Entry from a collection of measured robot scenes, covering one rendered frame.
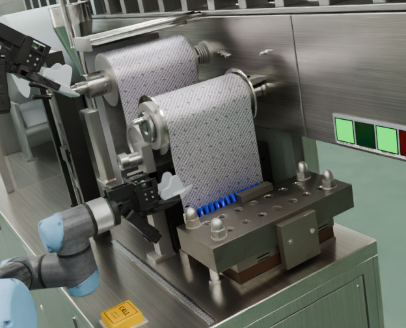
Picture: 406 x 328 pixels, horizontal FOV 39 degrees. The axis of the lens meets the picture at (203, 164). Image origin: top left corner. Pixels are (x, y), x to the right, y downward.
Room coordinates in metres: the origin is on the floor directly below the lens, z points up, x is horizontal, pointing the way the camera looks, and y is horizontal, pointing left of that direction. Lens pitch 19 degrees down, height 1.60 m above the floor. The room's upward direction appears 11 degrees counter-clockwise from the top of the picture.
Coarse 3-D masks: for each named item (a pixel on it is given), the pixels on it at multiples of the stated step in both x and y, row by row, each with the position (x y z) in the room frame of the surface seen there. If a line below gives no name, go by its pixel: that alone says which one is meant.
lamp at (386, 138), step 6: (378, 132) 1.12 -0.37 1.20; (384, 132) 1.11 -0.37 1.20; (390, 132) 1.09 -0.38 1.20; (378, 138) 1.12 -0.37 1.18; (384, 138) 1.11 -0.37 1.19; (390, 138) 1.09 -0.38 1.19; (378, 144) 1.12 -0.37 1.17; (384, 144) 1.11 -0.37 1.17; (390, 144) 1.09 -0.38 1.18; (396, 144) 1.08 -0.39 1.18; (390, 150) 1.10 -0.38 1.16; (396, 150) 1.08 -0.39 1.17
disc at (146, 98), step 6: (144, 96) 1.33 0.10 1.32; (150, 96) 1.31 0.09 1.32; (150, 102) 1.31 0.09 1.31; (156, 102) 1.29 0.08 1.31; (156, 108) 1.29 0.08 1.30; (162, 114) 1.27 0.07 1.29; (162, 120) 1.27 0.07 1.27; (168, 132) 1.26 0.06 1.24; (168, 138) 1.27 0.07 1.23; (168, 144) 1.27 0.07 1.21; (156, 150) 1.34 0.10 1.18; (162, 150) 1.31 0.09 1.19
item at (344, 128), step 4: (336, 120) 1.23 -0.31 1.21; (340, 120) 1.22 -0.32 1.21; (344, 120) 1.21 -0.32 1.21; (336, 124) 1.23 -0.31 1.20; (340, 124) 1.22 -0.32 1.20; (344, 124) 1.21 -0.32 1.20; (348, 124) 1.20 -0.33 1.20; (336, 128) 1.23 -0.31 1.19; (340, 128) 1.22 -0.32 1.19; (344, 128) 1.21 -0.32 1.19; (348, 128) 1.20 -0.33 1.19; (352, 128) 1.19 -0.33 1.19; (340, 132) 1.22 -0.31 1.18; (344, 132) 1.21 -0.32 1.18; (348, 132) 1.20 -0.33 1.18; (352, 132) 1.19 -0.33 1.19; (340, 136) 1.22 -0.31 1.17; (344, 136) 1.21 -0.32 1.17; (348, 136) 1.20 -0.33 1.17; (352, 136) 1.19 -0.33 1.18; (344, 140) 1.21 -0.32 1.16; (348, 140) 1.20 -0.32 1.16; (352, 140) 1.19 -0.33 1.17
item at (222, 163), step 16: (240, 128) 1.37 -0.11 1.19; (192, 144) 1.30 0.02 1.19; (208, 144) 1.32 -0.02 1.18; (224, 144) 1.34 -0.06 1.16; (240, 144) 1.36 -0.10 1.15; (256, 144) 1.38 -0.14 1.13; (176, 160) 1.28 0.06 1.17; (192, 160) 1.30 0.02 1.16; (208, 160) 1.32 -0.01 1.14; (224, 160) 1.34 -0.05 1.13; (240, 160) 1.36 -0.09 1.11; (256, 160) 1.38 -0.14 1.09; (192, 176) 1.29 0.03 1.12; (208, 176) 1.31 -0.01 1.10; (224, 176) 1.33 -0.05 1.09; (240, 176) 1.35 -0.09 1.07; (256, 176) 1.38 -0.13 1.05; (192, 192) 1.29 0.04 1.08; (208, 192) 1.31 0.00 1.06; (224, 192) 1.33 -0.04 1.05
